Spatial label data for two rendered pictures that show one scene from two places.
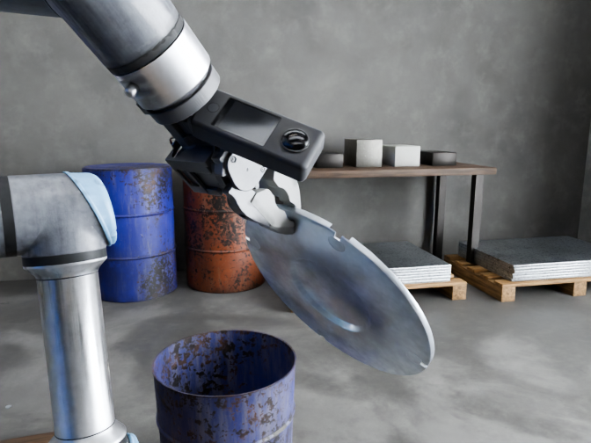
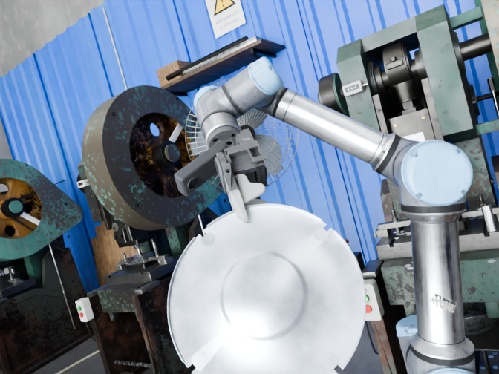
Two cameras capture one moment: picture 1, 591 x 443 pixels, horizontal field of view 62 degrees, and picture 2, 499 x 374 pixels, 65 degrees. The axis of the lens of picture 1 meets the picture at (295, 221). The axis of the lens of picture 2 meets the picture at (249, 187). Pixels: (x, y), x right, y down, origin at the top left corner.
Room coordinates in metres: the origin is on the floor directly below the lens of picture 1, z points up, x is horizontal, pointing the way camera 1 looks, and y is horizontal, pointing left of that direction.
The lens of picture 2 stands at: (1.02, -0.43, 1.13)
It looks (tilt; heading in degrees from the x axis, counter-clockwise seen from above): 3 degrees down; 135
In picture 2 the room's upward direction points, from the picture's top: 15 degrees counter-clockwise
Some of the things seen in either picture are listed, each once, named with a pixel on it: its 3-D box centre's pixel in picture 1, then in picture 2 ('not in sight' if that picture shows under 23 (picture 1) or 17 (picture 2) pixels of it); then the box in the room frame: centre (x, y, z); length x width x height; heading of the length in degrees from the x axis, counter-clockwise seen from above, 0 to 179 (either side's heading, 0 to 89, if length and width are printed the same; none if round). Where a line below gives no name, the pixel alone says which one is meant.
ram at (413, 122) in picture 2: not in sight; (417, 147); (0.44, 1.10, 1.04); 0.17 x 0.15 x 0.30; 102
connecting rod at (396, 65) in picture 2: not in sight; (405, 87); (0.43, 1.14, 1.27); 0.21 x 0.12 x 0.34; 102
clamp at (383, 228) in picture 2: not in sight; (393, 221); (0.26, 1.10, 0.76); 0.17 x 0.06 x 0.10; 12
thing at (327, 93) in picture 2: not in sight; (343, 98); (0.18, 1.10, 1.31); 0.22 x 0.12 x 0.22; 102
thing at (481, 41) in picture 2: not in sight; (400, 73); (0.43, 1.14, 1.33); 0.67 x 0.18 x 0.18; 12
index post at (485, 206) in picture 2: not in sight; (488, 217); (0.63, 1.05, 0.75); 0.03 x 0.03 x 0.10; 12
